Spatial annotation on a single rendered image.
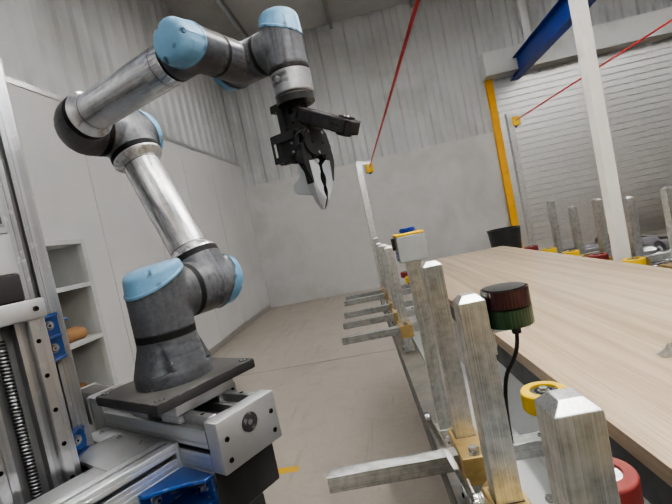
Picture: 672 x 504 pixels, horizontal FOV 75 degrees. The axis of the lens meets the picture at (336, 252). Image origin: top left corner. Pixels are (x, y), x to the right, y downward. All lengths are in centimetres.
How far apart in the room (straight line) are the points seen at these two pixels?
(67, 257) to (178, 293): 267
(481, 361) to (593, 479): 25
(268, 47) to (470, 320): 58
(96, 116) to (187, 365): 51
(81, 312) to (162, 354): 266
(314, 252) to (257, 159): 210
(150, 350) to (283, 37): 62
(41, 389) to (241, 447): 35
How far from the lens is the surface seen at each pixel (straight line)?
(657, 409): 85
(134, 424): 102
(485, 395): 62
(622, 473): 69
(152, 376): 90
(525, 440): 92
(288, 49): 85
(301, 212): 841
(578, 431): 37
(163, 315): 89
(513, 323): 59
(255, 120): 882
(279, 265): 855
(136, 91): 91
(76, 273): 351
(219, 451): 81
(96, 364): 357
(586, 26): 225
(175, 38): 80
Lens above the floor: 127
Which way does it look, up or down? 3 degrees down
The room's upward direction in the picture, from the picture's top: 12 degrees counter-clockwise
